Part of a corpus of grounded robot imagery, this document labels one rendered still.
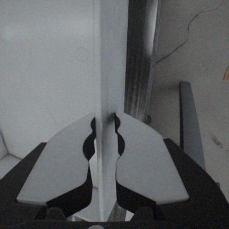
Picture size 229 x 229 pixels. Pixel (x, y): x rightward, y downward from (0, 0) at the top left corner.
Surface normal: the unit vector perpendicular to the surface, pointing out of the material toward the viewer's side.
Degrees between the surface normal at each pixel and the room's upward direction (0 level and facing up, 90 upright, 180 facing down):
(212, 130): 0
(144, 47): 0
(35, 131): 3
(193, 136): 90
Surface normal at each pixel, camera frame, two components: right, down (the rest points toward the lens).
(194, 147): 0.00, -0.88
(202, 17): -0.31, 0.46
